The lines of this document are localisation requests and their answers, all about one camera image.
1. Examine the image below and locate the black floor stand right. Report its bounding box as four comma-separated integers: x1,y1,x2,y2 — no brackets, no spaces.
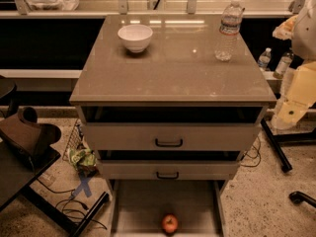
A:
261,119,316,173

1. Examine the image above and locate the black side table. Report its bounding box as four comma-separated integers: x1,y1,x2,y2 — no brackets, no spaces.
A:
0,142,109,237

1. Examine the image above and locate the small bottle yellow liquid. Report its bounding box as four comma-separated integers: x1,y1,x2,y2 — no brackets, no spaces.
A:
273,49,294,79

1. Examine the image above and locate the brown curved object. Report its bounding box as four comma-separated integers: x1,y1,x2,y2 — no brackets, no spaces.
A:
0,107,61,170

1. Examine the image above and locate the top grey drawer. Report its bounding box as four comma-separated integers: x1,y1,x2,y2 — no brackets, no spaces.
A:
77,106,263,151

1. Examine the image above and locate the green snack bag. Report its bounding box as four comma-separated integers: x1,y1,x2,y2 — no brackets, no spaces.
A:
66,148,97,177

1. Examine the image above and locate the middle grey drawer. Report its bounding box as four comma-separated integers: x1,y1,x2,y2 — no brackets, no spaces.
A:
98,151,239,180

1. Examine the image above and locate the black caster leg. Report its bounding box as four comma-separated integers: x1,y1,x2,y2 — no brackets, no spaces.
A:
289,191,316,208

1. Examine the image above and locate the grey drawer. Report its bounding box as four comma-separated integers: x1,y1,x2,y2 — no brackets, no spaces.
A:
111,180,228,237
77,106,263,151
98,151,239,180

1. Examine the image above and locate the bottom grey drawer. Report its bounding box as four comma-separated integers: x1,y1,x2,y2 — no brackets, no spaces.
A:
111,180,228,237

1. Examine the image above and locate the white ceramic bowl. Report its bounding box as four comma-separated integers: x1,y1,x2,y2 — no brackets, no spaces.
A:
118,25,153,53

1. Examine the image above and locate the wire mesh basket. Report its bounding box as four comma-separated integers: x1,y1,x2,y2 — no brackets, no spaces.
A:
62,118,83,161

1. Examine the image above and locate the blue tape cross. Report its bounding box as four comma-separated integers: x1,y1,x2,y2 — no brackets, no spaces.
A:
71,176,92,198

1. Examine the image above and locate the black floor cable right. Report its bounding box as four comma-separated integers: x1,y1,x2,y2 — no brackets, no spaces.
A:
240,135,263,169

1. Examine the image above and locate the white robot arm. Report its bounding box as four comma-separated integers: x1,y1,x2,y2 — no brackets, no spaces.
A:
272,0,316,129

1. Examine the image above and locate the black floor cables left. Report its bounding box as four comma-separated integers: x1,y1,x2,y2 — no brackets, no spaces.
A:
35,177,109,231

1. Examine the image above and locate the grey drawer cabinet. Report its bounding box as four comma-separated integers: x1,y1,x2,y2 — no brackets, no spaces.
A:
70,15,276,237

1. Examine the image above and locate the red apple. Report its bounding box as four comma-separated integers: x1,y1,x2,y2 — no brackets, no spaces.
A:
161,214,179,234

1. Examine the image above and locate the large clear water bottle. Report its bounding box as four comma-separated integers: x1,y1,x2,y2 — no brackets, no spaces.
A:
214,0,244,61

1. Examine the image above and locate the small water bottle blue label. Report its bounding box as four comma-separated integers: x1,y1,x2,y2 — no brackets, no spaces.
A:
257,47,272,71

